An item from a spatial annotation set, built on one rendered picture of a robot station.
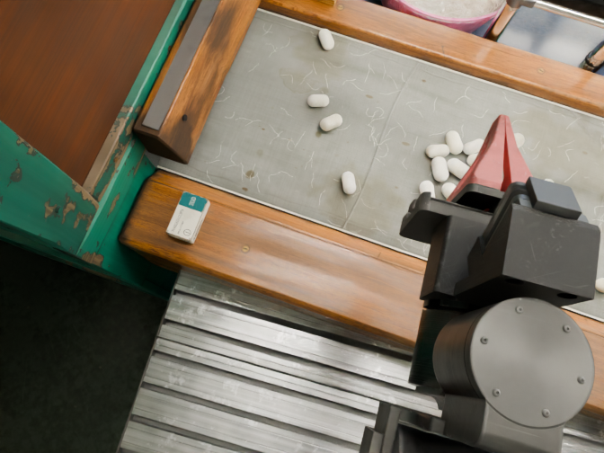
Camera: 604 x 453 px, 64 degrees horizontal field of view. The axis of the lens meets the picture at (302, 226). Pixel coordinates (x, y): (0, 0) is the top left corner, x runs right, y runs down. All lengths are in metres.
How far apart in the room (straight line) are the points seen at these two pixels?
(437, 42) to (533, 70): 0.15
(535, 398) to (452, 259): 0.10
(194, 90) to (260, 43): 0.19
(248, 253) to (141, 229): 0.15
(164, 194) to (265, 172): 0.14
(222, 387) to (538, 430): 0.54
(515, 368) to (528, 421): 0.02
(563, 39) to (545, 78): 0.19
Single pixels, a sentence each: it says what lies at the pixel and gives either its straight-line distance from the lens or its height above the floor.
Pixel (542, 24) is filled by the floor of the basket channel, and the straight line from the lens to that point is 1.01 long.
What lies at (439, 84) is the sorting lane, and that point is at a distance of 0.80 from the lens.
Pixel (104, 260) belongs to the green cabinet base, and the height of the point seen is 0.76.
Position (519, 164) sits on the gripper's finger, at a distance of 0.36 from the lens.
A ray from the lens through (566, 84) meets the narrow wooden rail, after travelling 0.84.
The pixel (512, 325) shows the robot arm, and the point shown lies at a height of 1.17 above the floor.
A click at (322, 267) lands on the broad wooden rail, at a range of 0.64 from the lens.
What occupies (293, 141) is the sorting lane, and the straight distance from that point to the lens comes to 0.72.
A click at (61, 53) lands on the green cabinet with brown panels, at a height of 1.01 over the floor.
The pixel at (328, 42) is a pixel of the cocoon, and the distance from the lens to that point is 0.79.
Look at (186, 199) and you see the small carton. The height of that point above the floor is 0.78.
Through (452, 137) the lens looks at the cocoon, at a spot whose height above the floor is 0.76.
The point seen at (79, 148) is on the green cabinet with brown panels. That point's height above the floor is 0.91.
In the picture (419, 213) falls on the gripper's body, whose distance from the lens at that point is 0.33.
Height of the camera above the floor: 1.39
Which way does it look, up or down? 75 degrees down
